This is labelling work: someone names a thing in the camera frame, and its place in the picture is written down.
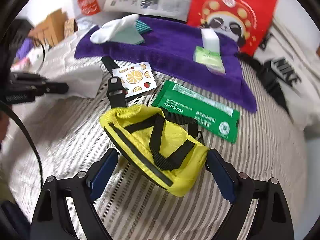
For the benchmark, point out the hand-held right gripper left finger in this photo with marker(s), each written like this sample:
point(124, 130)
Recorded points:
point(103, 173)

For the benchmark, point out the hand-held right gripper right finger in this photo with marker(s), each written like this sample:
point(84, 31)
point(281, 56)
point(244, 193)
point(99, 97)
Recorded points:
point(222, 175)

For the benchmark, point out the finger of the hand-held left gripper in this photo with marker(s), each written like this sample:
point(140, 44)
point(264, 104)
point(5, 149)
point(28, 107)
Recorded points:
point(58, 87)

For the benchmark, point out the yellow pouch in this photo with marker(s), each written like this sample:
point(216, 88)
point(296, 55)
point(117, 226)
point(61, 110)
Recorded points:
point(140, 135)

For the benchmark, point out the dark green packet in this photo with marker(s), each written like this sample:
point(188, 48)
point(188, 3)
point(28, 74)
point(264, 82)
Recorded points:
point(200, 110)

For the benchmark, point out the fruit print packet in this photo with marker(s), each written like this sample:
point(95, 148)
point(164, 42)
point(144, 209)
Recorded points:
point(136, 77)

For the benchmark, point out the mint green cloth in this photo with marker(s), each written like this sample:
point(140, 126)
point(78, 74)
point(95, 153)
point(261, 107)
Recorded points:
point(130, 38)

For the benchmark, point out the teal ribbed cloth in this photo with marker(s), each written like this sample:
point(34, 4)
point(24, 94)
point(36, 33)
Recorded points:
point(143, 27)

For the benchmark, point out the light green tissue pack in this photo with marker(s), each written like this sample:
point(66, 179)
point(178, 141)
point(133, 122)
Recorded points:
point(208, 60)

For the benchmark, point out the white sponge block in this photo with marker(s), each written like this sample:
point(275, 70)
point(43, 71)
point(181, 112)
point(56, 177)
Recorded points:
point(210, 40)

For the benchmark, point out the floral white pillow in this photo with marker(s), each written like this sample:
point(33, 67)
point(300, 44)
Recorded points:
point(30, 57)

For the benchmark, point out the purple plush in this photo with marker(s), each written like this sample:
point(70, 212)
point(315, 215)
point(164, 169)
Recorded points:
point(25, 48)

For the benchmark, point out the striped bed sheet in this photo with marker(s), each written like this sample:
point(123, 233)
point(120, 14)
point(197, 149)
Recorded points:
point(75, 130)

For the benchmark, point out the cardboard box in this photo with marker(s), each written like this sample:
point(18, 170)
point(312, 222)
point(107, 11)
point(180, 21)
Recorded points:
point(50, 27)

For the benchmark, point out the white plastic shopping bag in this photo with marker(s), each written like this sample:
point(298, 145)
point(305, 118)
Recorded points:
point(86, 2)

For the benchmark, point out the white waist bag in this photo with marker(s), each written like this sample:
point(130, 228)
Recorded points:
point(302, 100)

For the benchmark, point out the purple towel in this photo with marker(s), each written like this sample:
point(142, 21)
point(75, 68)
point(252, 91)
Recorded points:
point(170, 55)

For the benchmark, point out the red paper bag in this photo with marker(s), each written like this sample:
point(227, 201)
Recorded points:
point(225, 10)

